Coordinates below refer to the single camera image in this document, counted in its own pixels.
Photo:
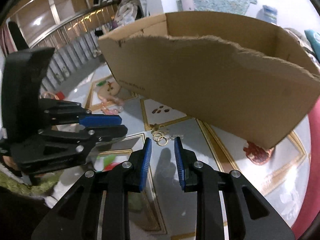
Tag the wooden wardrobe shelving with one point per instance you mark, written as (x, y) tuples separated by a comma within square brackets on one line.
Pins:
[(57, 22)]

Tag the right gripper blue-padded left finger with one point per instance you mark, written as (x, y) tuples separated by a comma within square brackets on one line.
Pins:
[(97, 203)]

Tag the small silver spring clip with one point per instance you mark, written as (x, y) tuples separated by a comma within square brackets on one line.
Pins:
[(174, 136)]

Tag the blue water jug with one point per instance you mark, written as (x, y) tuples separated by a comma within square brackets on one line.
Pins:
[(268, 14)]

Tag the red paper bag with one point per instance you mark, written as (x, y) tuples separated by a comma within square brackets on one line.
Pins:
[(60, 95)]

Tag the teal blue pillow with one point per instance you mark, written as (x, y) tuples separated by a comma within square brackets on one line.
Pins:
[(314, 39)]

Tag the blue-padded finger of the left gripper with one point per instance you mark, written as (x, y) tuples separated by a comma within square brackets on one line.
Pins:
[(100, 120), (107, 133)]

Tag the gold hoop earrings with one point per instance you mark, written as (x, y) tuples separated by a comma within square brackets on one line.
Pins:
[(160, 134)]

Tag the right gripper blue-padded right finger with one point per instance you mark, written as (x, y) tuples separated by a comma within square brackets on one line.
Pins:
[(227, 197)]

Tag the brown cardboard box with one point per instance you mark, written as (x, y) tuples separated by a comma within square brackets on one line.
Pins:
[(242, 75)]

